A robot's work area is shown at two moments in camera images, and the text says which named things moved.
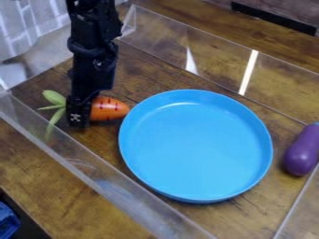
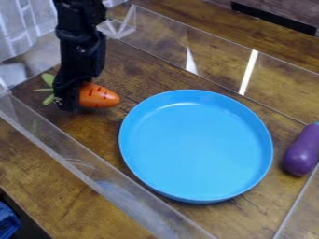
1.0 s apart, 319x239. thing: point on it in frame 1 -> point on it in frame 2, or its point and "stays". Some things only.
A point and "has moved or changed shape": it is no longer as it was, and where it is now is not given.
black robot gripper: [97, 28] -> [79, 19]
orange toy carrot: [106, 108] has moved or changed shape
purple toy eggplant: [302, 155] stays
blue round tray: [197, 146] stays
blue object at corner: [10, 222] stays
